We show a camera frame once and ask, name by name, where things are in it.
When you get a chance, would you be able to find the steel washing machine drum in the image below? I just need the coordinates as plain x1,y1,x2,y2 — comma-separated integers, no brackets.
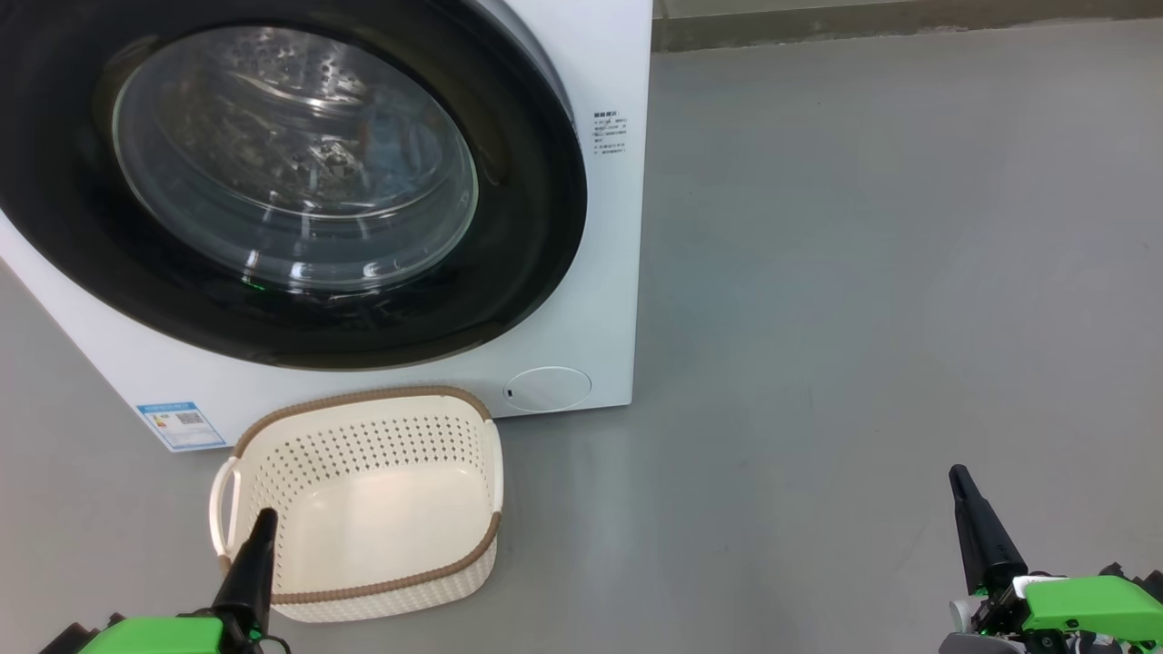
114,27,478,292

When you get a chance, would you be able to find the black glass washer door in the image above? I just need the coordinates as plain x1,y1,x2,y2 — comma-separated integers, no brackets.
0,0,589,372

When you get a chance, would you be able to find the white front-load washing machine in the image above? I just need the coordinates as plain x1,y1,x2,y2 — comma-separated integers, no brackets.
0,0,655,453

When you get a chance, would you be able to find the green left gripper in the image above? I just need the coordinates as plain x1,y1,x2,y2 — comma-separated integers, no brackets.
77,507,278,654

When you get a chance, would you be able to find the cream basket with brown rim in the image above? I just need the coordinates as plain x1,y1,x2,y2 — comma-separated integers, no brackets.
209,386,505,624

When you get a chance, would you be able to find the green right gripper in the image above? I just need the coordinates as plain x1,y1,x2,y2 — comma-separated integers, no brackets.
939,464,1163,654

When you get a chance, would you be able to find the black text warning label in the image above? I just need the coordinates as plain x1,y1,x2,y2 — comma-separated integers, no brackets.
592,111,630,157

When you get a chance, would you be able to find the round white filter cover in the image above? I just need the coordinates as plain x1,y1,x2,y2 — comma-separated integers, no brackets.
504,366,593,412

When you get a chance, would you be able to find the blue energy label sticker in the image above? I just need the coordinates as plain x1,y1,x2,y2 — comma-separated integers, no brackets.
136,401,228,452

